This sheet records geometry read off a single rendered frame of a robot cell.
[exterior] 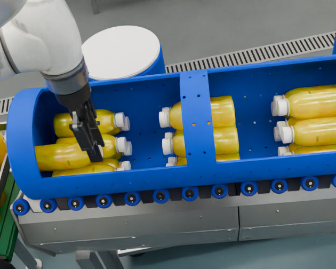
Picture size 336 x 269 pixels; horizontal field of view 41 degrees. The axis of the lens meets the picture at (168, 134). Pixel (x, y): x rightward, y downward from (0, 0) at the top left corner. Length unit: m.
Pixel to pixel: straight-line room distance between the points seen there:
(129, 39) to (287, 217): 0.76
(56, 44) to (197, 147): 0.37
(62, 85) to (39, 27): 0.14
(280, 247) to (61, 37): 1.58
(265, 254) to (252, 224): 0.91
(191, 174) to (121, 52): 0.59
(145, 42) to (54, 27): 0.71
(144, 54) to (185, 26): 1.91
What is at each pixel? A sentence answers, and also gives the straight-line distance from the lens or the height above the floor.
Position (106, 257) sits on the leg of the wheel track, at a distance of 1.81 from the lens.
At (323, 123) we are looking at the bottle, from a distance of 1.08.
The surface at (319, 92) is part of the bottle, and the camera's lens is 1.09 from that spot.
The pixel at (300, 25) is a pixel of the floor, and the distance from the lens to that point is 3.29.
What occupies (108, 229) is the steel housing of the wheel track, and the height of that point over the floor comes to 0.86.
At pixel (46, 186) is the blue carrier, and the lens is 1.09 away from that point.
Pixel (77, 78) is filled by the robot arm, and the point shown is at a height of 1.37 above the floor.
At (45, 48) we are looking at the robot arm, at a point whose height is 1.46.
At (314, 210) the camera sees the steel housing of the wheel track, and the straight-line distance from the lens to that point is 1.24.
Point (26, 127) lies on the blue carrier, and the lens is 1.06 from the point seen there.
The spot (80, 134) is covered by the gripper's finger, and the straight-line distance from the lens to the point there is 0.97.
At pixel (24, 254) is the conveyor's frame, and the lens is 2.17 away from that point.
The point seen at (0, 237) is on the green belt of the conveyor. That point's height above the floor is 0.90.
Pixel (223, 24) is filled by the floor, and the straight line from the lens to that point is 3.32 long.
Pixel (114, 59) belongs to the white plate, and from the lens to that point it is 1.46.
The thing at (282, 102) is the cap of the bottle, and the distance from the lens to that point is 1.08.
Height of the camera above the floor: 1.92
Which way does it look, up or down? 48 degrees down
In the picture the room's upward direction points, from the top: 12 degrees counter-clockwise
